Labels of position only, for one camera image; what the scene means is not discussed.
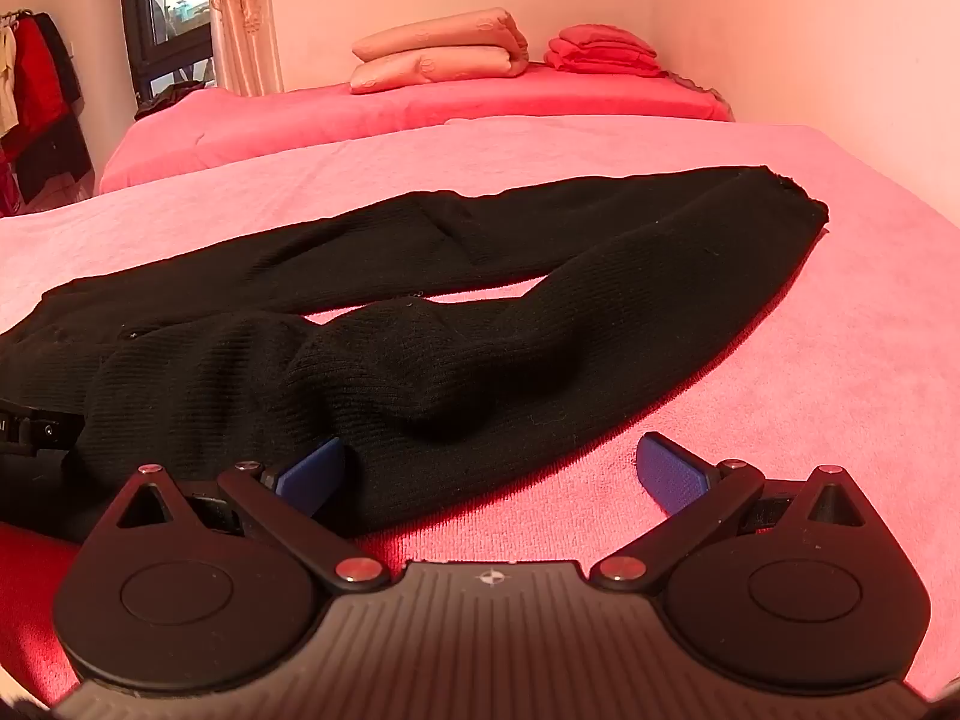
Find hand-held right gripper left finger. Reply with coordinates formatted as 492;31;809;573
112;439;391;593

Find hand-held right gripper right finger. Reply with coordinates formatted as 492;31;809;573
591;433;871;593

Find black knit pants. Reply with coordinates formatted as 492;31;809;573
0;165;830;535

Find red cloth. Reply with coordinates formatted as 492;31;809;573
0;521;85;702

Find hanging clothes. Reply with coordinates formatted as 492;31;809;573
0;9;95;215

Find dark cloth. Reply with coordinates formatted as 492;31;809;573
133;80;208;121

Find hot pink bed sheet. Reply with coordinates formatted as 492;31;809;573
97;62;734;196

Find folded red blanket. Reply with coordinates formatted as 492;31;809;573
544;24;662;78

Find dark framed window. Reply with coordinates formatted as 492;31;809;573
118;0;220;119

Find beige patterned curtain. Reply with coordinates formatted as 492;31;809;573
205;0;285;98

